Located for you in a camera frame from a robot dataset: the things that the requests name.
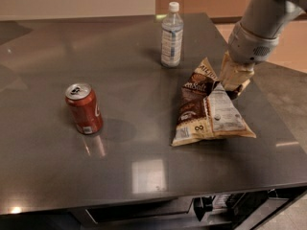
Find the brown sea salt chip bag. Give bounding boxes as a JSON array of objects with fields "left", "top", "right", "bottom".
[{"left": 172, "top": 57, "right": 256, "bottom": 147}]

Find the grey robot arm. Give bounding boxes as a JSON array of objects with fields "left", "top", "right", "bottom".
[{"left": 219, "top": 0, "right": 307, "bottom": 99}]

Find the clear plastic water bottle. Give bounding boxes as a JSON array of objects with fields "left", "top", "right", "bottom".
[{"left": 161, "top": 2, "right": 184, "bottom": 67}]

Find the red soda can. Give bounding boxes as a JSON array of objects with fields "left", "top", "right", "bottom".
[{"left": 65, "top": 82, "right": 103, "bottom": 134}]

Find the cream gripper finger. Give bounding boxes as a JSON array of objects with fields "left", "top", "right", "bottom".
[
  {"left": 232, "top": 64, "right": 254, "bottom": 97},
  {"left": 219, "top": 52, "right": 241, "bottom": 90}
]

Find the black drawer under table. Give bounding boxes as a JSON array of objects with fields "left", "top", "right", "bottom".
[{"left": 71, "top": 186, "right": 306, "bottom": 230}]

